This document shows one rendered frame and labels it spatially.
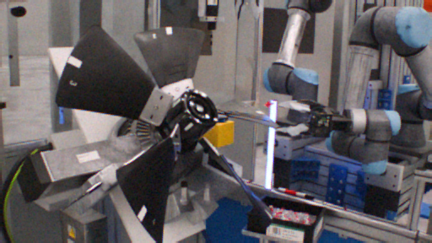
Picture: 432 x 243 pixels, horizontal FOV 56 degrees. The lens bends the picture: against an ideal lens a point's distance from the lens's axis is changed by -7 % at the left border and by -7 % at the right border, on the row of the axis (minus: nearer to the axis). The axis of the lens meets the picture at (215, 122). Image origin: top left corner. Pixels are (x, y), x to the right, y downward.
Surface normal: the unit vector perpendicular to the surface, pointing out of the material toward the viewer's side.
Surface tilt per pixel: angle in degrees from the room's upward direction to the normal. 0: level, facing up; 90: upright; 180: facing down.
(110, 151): 50
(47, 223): 90
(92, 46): 73
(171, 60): 45
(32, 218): 90
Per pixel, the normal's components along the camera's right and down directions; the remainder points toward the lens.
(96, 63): 0.48, 0.00
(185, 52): 0.00, -0.62
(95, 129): 0.61, -0.50
